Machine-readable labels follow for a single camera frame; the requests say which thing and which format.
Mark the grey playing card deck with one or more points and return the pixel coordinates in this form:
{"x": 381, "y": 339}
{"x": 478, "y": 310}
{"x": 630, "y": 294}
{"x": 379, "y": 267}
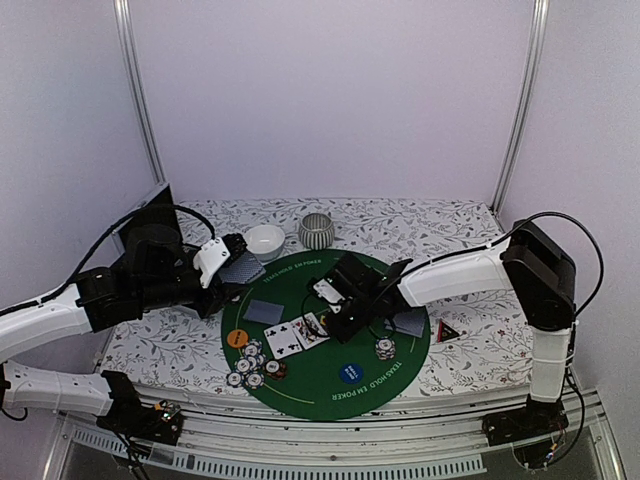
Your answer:
{"x": 243, "y": 271}

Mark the red black poker chip stack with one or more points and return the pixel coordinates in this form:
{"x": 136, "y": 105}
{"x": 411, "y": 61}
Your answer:
{"x": 275, "y": 369}

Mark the aluminium frame post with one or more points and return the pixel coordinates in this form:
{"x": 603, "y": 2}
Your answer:
{"x": 125, "y": 31}
{"x": 531, "y": 67}

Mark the right aluminium frame post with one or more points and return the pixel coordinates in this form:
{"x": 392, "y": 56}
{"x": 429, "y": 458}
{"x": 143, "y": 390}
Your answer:
{"x": 531, "y": 67}

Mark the aluminium poker chip case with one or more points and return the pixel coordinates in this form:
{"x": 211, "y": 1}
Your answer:
{"x": 154, "y": 208}

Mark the face-up clubs card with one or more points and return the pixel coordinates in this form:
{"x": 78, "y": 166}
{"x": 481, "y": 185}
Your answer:
{"x": 282, "y": 340}

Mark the floral white tablecloth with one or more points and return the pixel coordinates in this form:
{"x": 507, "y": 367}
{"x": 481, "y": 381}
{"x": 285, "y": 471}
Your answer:
{"x": 494, "y": 347}

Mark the face-down cards player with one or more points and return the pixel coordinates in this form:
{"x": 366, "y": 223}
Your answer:
{"x": 263, "y": 312}

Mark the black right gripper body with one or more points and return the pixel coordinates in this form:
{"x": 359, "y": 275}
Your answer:
{"x": 361, "y": 317}

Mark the face-up queen card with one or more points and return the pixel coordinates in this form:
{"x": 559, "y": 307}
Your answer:
{"x": 308, "y": 331}

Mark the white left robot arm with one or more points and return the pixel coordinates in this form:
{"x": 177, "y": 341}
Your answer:
{"x": 156, "y": 270}

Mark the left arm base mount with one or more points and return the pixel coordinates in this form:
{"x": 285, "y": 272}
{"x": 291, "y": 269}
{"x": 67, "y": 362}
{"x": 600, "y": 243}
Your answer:
{"x": 161, "y": 423}

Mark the white ceramic bowl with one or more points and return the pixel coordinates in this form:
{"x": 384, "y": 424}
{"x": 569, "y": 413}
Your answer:
{"x": 265, "y": 242}

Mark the blue small blind button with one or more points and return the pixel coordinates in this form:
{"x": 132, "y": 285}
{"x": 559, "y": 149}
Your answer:
{"x": 351, "y": 373}

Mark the striped grey ceramic cup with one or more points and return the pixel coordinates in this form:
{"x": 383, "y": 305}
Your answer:
{"x": 316, "y": 231}

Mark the left aluminium frame post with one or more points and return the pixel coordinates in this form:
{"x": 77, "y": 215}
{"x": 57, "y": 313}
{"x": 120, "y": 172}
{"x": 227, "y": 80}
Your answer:
{"x": 125, "y": 31}

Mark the round green poker mat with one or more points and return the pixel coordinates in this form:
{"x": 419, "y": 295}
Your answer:
{"x": 312, "y": 389}

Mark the blue poker chips pile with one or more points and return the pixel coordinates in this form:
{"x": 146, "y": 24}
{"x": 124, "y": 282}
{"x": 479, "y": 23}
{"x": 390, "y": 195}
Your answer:
{"x": 247, "y": 369}

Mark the blue poker chip stack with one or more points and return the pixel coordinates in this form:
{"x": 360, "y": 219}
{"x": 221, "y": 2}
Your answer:
{"x": 385, "y": 349}

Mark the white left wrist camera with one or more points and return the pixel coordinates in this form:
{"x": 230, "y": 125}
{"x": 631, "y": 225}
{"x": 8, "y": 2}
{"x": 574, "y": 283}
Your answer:
{"x": 216, "y": 254}

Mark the orange big blind button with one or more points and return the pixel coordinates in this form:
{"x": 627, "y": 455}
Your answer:
{"x": 237, "y": 338}

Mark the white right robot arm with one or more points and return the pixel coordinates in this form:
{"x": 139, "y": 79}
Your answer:
{"x": 525, "y": 260}

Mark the playing cards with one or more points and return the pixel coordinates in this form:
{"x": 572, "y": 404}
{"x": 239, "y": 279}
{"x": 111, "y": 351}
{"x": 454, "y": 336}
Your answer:
{"x": 410, "y": 323}

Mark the black triangular all-in marker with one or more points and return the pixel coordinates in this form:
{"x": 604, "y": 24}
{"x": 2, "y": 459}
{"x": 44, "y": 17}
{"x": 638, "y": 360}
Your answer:
{"x": 446, "y": 333}

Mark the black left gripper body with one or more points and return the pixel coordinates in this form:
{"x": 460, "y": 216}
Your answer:
{"x": 157, "y": 293}

